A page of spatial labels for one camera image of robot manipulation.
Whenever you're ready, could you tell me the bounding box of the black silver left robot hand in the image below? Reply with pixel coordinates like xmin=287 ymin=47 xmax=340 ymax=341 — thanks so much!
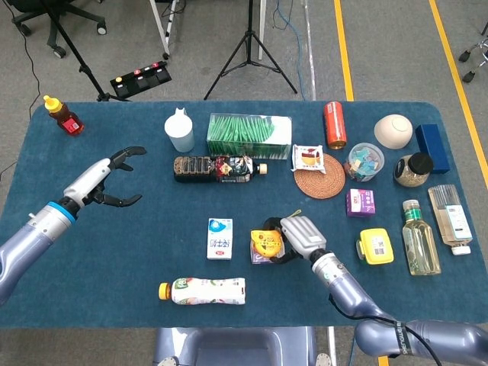
xmin=63 ymin=146 xmax=148 ymax=209

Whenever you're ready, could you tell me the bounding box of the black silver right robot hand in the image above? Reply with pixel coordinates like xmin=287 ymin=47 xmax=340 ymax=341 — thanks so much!
xmin=262 ymin=215 xmax=328 ymax=265

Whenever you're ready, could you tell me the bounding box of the yellow tape measure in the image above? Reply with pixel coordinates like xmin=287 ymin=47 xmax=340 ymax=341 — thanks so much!
xmin=250 ymin=208 xmax=302 ymax=257

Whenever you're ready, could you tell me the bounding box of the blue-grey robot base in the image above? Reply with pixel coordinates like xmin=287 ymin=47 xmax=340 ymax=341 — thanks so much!
xmin=152 ymin=326 xmax=332 ymax=366

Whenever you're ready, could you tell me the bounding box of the purple juice carton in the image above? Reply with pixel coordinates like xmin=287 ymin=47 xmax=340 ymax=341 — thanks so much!
xmin=249 ymin=243 xmax=287 ymax=265

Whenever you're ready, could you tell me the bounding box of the round woven coaster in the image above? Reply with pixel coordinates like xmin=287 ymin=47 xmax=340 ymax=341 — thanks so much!
xmin=294 ymin=152 xmax=347 ymax=200

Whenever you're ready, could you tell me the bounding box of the honey bottle with yellow cap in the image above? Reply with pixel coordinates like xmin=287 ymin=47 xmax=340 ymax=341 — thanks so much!
xmin=43 ymin=95 xmax=85 ymax=136

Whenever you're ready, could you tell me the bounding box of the purple tissue pack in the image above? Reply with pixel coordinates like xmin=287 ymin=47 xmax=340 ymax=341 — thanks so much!
xmin=345 ymin=188 xmax=377 ymax=218

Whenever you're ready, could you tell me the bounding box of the yellow lidded container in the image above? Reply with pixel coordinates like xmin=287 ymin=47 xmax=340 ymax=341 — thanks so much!
xmin=355 ymin=227 xmax=395 ymax=266

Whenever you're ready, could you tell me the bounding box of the white snack cake packet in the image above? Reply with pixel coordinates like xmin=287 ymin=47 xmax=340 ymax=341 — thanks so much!
xmin=291 ymin=143 xmax=327 ymax=175

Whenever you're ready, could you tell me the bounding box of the white blue milk carton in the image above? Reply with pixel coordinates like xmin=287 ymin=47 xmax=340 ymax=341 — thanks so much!
xmin=207 ymin=217 xmax=234 ymax=261

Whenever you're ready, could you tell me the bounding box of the translucent white spouted cup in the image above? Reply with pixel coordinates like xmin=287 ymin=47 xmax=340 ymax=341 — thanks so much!
xmin=164 ymin=108 xmax=196 ymax=153

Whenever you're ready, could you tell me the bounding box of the dark tea bottle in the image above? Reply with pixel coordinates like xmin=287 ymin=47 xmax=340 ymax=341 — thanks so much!
xmin=173 ymin=155 xmax=268 ymax=184

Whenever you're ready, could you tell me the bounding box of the blue table mat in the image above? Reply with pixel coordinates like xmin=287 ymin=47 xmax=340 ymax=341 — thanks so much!
xmin=0 ymin=101 xmax=488 ymax=329

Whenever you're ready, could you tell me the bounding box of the black light stand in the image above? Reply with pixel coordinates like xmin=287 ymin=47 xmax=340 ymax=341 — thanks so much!
xmin=40 ymin=0 xmax=130 ymax=103

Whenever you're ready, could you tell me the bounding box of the black foot pedal board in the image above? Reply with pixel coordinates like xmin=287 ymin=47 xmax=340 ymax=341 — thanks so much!
xmin=110 ymin=60 xmax=172 ymax=98

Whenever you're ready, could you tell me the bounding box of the white peach tea bottle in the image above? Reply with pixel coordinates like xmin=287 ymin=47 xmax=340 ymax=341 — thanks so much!
xmin=159 ymin=277 xmax=247 ymax=306

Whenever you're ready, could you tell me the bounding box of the orange red can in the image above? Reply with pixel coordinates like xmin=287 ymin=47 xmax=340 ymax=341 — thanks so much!
xmin=323 ymin=101 xmax=348 ymax=150

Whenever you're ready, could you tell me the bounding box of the pale yellow bottle green cap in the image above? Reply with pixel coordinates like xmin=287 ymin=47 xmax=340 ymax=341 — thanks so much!
xmin=402 ymin=199 xmax=442 ymax=276

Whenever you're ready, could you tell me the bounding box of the clear box of green sachets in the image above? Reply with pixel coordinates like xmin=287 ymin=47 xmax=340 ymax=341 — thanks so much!
xmin=206 ymin=112 xmax=294 ymax=160

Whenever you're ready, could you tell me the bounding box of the clear jar with black lid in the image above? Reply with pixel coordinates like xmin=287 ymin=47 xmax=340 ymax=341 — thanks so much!
xmin=393 ymin=152 xmax=435 ymax=188

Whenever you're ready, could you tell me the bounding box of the beige bowl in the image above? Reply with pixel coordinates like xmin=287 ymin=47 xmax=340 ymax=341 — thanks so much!
xmin=374 ymin=114 xmax=414 ymax=150

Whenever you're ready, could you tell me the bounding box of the clear bottle white cap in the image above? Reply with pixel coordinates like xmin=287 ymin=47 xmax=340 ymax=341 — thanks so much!
xmin=427 ymin=184 xmax=474 ymax=256

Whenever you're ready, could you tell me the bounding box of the dark blue box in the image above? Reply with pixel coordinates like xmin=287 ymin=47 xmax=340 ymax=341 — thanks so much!
xmin=415 ymin=124 xmax=451 ymax=175

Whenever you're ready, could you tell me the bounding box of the black office chair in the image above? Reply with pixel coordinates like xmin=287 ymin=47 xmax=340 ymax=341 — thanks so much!
xmin=7 ymin=0 xmax=108 ymax=59

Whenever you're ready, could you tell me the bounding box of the black tripod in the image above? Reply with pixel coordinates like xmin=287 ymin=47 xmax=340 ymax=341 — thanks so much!
xmin=203 ymin=0 xmax=298 ymax=101

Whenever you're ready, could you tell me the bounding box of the white pole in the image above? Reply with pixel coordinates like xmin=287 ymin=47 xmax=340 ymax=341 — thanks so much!
xmin=258 ymin=0 xmax=267 ymax=61

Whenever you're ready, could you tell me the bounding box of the chrome stool with casters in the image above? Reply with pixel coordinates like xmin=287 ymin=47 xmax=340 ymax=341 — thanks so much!
xmin=458 ymin=22 xmax=488 ymax=84

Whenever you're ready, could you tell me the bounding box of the black floor cable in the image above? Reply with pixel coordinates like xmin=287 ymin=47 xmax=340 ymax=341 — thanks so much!
xmin=0 ymin=0 xmax=42 ymax=182

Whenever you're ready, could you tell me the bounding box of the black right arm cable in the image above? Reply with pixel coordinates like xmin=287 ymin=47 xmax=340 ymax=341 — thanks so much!
xmin=329 ymin=295 xmax=448 ymax=366

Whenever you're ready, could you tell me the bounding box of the white frame leg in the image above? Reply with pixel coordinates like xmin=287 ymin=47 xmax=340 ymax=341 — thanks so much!
xmin=149 ymin=0 xmax=180 ymax=61

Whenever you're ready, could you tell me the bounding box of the blue floor cable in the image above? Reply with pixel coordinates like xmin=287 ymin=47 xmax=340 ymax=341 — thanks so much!
xmin=274 ymin=0 xmax=306 ymax=101

